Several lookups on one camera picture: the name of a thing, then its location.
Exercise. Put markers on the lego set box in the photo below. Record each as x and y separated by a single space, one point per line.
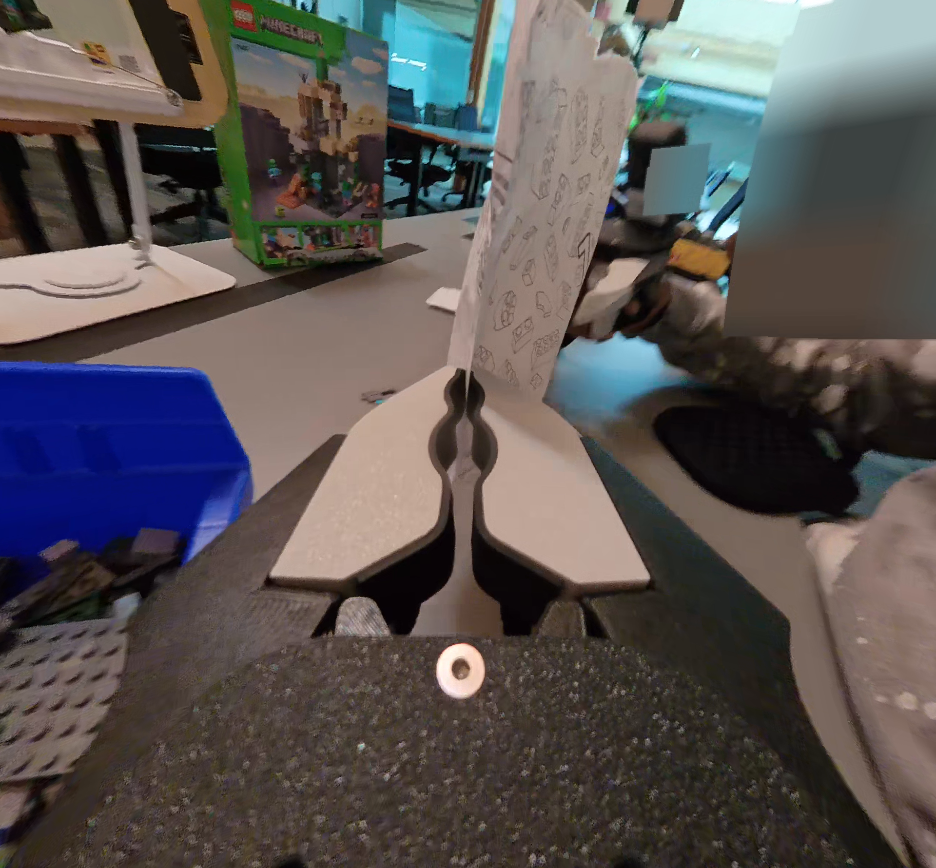
307 137

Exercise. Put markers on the white stand base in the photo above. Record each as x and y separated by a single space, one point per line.
95 283

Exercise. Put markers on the white paper bag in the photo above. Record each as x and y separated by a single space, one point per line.
541 188
442 298

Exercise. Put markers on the small grey lego accessory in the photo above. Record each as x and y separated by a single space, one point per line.
380 396

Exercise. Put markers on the flat white paper bag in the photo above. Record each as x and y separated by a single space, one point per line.
442 298

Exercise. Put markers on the person's right forearm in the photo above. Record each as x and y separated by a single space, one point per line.
804 371

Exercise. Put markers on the blue plastic bin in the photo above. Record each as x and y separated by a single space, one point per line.
110 444

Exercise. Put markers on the black wrist rest pad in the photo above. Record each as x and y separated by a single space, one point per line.
753 455

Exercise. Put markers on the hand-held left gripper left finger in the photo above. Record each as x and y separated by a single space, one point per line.
365 502

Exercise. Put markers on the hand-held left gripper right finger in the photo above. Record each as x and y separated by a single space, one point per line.
563 502

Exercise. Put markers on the long wooden desk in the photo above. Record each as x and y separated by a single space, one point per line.
439 137

